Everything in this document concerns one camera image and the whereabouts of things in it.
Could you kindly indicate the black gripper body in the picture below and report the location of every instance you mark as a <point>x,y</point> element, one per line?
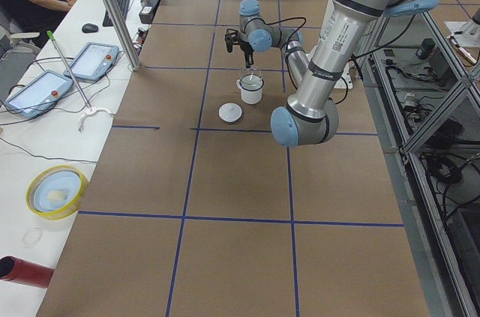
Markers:
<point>245,48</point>

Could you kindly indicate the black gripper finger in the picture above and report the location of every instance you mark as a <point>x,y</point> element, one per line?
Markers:
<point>246,61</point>
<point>251,60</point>

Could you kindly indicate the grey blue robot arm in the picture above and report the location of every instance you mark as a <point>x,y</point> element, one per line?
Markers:
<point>310,116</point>

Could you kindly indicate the white enamel mug blue rim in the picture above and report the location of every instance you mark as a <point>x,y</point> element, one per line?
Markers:
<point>251,97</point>

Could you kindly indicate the white ceramic lid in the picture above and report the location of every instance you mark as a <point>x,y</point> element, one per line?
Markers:
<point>230,112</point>

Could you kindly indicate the black device box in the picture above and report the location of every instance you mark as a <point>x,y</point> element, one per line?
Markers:
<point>148,11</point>

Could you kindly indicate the far teach pendant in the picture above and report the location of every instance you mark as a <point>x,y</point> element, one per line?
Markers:
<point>94,61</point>

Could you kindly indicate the teach pendant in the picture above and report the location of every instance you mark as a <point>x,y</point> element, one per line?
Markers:
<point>40,95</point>
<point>94,61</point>

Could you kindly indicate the white curved hook piece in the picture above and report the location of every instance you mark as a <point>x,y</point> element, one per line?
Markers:
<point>91,112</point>

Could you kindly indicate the black computer mouse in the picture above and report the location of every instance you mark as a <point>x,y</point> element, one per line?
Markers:
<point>89,28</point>

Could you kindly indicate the near teach pendant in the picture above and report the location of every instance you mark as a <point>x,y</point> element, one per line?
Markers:
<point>40,95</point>

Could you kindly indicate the yellow tape roll with plate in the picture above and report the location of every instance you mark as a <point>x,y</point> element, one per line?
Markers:
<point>57,192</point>

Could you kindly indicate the red cylinder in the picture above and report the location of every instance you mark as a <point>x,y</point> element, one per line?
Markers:
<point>24,272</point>

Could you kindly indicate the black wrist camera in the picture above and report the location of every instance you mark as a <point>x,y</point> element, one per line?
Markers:
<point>231,39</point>

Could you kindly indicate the aluminium frame post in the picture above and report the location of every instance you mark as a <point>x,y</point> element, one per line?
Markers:
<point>122,32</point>

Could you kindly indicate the aluminium side rack frame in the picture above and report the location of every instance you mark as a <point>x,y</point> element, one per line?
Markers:
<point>425,76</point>

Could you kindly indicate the metal rod green handle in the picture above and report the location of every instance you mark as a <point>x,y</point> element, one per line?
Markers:
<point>68,68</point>

